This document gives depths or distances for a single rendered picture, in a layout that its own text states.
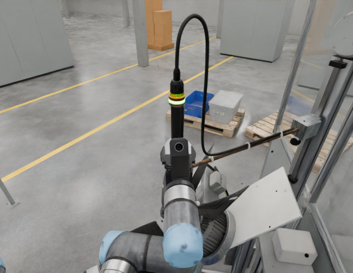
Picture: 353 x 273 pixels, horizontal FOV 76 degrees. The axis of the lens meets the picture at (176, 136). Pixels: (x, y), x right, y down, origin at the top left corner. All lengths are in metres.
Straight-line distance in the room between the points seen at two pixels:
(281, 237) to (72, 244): 1.87
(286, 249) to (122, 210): 1.77
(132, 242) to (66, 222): 2.18
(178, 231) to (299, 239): 1.00
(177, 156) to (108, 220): 2.09
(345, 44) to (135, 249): 0.97
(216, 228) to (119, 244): 0.58
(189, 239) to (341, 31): 0.90
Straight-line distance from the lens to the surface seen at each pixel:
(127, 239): 0.57
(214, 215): 0.76
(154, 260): 0.55
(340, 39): 1.08
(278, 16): 7.59
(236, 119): 3.91
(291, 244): 1.35
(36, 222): 2.86
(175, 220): 0.47
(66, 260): 2.48
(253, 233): 1.02
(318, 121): 1.12
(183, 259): 0.47
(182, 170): 0.55
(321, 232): 1.42
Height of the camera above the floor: 2.03
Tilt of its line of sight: 34 degrees down
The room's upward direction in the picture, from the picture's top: straight up
